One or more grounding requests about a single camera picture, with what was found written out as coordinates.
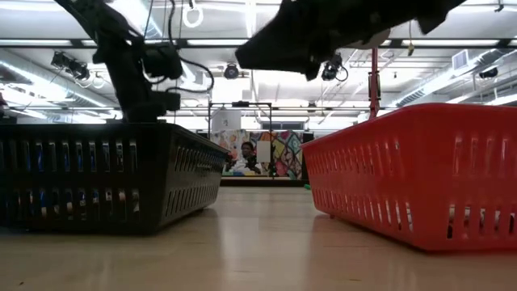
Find black ceiling camera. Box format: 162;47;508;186
223;62;242;81

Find white paper sign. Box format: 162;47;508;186
256;140;271;164

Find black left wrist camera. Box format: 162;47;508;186
141;43;183;81

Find white board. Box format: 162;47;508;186
211;108;242;133

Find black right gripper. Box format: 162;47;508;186
234;0;391;82

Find red plastic basket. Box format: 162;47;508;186
301;103;517;252

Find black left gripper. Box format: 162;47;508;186
94;37;182;124

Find black ceiling spotlight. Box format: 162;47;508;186
477;66;500;80
50;51;90;81
321;54;349;82

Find black plastic basket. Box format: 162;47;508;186
0;122;230;236

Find black aluminium table frame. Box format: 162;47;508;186
220;176;308;188

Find ceiling light panel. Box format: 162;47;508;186
0;39;72;47
395;39;502;47
185;38;248;47

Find white ceiling vent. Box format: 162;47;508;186
451;48;470;70

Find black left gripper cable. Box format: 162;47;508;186
166;0;216;95

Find person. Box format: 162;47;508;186
236;141;263;175

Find black metal stand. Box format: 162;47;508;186
207;100;275;179

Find white hanging ring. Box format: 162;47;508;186
182;2;204;29

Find colourful patterned wall panel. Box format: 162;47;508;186
210;129;304;181

